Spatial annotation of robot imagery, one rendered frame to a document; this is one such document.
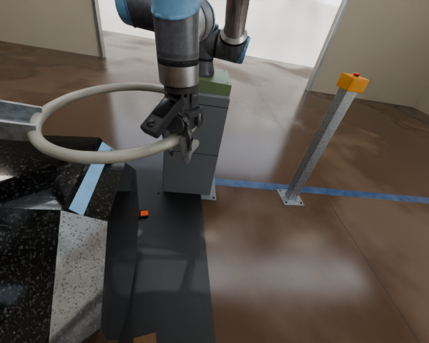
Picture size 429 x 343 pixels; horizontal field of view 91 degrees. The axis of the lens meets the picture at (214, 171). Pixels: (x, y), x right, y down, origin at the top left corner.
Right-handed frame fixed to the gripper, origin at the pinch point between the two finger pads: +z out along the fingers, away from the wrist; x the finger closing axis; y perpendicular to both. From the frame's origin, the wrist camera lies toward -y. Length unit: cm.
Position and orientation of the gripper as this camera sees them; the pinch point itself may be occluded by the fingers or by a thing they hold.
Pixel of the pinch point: (177, 156)
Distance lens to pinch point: 61.9
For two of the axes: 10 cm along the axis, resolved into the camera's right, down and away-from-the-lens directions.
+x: -8.2, -4.0, 4.1
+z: -0.6, 7.7, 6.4
